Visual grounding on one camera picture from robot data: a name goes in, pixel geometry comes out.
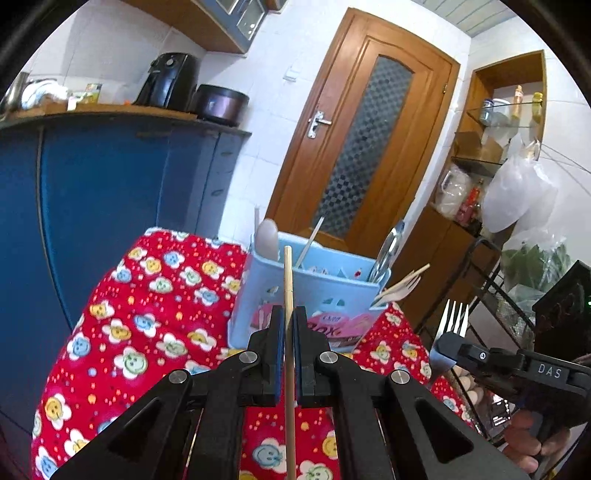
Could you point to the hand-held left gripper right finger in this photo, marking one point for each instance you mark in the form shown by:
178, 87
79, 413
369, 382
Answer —
299, 355

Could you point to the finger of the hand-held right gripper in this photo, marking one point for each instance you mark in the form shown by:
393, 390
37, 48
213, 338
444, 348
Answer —
480, 362

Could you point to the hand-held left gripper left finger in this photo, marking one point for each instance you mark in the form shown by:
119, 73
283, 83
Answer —
277, 350

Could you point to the metal fork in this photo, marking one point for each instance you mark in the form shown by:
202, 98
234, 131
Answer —
455, 321

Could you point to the light blue plastic utensil holder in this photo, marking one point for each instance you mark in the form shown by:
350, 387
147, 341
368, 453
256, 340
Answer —
314, 286

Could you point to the person's right hand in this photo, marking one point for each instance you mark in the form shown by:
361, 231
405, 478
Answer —
521, 438

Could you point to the beige eggs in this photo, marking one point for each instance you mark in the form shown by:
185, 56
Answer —
468, 387

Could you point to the black electronic device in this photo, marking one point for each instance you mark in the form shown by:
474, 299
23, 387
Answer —
563, 309

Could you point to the black metal rack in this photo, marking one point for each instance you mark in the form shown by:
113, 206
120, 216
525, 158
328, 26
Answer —
498, 295

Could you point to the bag of green vegetables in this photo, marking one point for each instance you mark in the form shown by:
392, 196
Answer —
535, 267

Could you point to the wooden shelf unit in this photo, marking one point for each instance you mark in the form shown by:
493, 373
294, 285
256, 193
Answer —
438, 258

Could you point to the metal spoon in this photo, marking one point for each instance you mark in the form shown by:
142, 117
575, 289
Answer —
388, 251

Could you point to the red floral cloth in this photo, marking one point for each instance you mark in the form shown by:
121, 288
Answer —
138, 323

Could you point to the red bottles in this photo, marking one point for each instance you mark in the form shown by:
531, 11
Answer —
471, 205

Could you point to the wooden door with glass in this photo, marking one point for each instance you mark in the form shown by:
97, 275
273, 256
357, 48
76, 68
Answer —
323, 184

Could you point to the white plastic bag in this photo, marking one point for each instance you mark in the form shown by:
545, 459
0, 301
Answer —
517, 194

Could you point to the white bag with print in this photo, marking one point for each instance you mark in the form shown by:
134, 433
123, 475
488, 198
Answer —
452, 191

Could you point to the cardboard box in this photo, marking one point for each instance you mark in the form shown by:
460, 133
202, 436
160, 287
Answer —
478, 147

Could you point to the blue kitchen cabinet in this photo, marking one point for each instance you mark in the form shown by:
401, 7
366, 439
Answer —
92, 207

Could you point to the small metal pot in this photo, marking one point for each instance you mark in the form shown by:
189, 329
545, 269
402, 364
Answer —
491, 110

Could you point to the dark cooking pot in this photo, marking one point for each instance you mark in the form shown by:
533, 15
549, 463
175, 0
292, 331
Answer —
219, 104

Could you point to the yellow bottle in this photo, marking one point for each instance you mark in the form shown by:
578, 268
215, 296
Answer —
536, 106

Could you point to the black air fryer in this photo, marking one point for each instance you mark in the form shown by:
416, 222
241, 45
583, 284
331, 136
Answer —
168, 81

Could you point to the small green jar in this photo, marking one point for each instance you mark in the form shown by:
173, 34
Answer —
93, 93

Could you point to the white light switch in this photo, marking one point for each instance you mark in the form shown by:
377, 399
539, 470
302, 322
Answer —
290, 74

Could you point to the wooden wall cabinet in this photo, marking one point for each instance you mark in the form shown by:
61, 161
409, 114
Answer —
217, 23

